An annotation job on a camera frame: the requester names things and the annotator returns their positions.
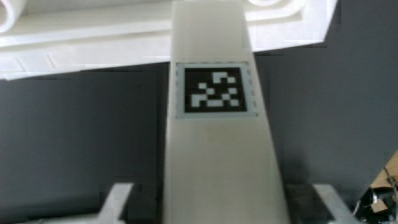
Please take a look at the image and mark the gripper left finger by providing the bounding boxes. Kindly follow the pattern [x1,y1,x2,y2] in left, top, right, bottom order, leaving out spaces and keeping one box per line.
[17,182,159,224]

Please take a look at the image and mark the white desk top tray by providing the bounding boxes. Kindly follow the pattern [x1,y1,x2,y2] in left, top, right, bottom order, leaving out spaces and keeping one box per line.
[0,0,342,54]

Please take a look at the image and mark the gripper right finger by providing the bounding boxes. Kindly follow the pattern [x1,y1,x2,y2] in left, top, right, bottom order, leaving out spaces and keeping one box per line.
[285,184,363,224]

